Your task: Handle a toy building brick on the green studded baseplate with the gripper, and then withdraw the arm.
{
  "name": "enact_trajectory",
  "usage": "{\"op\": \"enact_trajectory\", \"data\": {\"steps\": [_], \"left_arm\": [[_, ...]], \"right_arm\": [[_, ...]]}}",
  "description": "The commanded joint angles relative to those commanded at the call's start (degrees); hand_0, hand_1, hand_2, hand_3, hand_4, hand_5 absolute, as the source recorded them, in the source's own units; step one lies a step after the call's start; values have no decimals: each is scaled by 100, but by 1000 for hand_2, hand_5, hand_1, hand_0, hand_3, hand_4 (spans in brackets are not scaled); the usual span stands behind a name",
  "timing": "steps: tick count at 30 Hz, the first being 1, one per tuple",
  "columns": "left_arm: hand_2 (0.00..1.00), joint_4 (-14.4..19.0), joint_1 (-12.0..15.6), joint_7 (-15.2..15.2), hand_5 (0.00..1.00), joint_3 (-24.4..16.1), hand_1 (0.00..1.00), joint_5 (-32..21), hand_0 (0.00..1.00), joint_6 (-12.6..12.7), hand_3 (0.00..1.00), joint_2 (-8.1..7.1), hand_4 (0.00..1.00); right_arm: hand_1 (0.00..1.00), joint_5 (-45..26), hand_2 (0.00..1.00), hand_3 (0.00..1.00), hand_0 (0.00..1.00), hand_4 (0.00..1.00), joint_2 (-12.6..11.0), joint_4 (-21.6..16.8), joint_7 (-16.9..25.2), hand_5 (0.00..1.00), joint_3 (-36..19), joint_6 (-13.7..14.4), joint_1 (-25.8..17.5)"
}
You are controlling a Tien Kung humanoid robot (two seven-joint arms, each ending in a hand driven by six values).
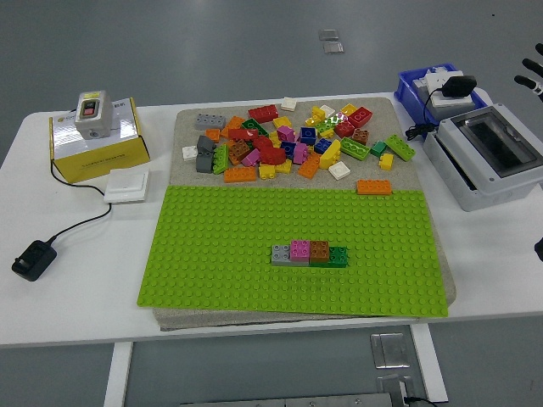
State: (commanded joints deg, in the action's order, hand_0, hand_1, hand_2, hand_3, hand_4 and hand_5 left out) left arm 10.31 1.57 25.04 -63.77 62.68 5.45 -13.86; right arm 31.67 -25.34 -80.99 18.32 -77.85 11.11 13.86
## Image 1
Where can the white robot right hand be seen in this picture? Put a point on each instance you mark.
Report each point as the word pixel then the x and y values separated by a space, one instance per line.
pixel 538 82

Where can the grey enclosure with clear lid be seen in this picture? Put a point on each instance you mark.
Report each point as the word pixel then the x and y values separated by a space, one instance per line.
pixel 449 144

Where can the black plug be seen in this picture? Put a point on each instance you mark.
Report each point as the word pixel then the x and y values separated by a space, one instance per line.
pixel 458 86

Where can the white power socket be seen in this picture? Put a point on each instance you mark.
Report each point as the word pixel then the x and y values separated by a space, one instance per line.
pixel 434 82

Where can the white small toy brick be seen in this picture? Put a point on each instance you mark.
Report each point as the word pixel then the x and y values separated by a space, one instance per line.
pixel 189 152
pixel 288 104
pixel 327 110

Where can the white table leg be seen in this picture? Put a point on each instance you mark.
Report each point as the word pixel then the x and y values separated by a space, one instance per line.
pixel 118 377
pixel 428 364

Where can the grey long toy brick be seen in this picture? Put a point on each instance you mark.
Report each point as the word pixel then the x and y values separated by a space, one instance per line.
pixel 210 121

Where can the yellow and white cardboard box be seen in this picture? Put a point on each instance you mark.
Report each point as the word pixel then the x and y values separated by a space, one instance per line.
pixel 102 159

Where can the yellow sloped toy brick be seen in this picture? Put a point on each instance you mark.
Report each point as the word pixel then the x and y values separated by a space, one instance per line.
pixel 331 156

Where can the red long toy brick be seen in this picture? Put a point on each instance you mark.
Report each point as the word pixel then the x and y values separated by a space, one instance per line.
pixel 263 113
pixel 243 134

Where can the brown square toy brick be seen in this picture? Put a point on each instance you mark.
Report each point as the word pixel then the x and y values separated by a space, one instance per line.
pixel 319 250
pixel 360 135

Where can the black power adapter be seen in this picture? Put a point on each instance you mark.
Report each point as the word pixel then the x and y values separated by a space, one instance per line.
pixel 33 260

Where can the blue plastic bin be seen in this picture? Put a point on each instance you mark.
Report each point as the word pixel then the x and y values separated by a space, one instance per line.
pixel 407 91

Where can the dark green small toy brick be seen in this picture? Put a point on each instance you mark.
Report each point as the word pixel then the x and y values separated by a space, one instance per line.
pixel 378 148

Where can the blue square toy brick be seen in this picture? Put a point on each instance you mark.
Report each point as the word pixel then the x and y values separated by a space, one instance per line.
pixel 288 149
pixel 308 135
pixel 323 145

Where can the red square toy brick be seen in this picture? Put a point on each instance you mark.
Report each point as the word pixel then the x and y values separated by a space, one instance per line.
pixel 344 129

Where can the dark green long toy brick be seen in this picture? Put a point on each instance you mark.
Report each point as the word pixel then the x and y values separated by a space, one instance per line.
pixel 338 255

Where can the grey-brown mat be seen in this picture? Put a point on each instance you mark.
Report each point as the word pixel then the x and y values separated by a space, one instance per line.
pixel 191 174

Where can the white square toy brick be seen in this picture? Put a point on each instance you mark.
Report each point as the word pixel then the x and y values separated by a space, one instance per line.
pixel 339 169

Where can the yellow small toy brick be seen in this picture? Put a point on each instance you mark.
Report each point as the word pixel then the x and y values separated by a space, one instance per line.
pixel 267 171
pixel 284 166
pixel 386 161

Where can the lime green long toy brick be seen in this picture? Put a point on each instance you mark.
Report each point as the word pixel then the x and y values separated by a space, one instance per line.
pixel 399 147
pixel 220 159

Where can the brown long toy brick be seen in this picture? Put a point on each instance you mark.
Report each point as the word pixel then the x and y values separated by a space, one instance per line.
pixel 239 150

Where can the orange long toy brick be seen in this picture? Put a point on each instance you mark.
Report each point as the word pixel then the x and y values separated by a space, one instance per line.
pixel 374 187
pixel 240 174

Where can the small grey floor hatch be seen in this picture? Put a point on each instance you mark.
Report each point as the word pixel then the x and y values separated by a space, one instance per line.
pixel 328 35
pixel 333 47

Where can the red large toy brick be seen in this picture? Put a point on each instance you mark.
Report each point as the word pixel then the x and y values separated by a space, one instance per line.
pixel 359 117

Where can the orange small toy brick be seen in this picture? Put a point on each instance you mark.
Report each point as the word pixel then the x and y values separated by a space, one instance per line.
pixel 213 134

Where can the grey sloped toy brick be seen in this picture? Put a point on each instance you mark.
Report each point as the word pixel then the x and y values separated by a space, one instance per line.
pixel 204 161
pixel 205 145

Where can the pink square toy brick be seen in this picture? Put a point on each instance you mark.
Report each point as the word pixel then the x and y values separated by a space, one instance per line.
pixel 300 249

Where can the grey metal floor strip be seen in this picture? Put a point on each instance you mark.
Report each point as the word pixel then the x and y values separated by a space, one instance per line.
pixel 288 401

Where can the grey module box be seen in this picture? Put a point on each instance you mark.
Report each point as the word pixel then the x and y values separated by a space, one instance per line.
pixel 449 111

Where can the white wall switch panel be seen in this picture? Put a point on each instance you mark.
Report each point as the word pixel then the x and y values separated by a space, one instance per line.
pixel 126 185

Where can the grey switch box red button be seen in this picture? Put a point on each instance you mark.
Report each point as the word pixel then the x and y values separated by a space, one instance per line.
pixel 99 123

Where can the magenta toy brick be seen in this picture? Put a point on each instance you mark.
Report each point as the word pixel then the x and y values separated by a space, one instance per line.
pixel 286 133

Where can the green studded baseplate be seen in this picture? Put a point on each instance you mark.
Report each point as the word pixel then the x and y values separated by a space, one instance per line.
pixel 220 254

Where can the silver floor plate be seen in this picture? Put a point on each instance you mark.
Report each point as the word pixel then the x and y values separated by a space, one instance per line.
pixel 389 351
pixel 394 392

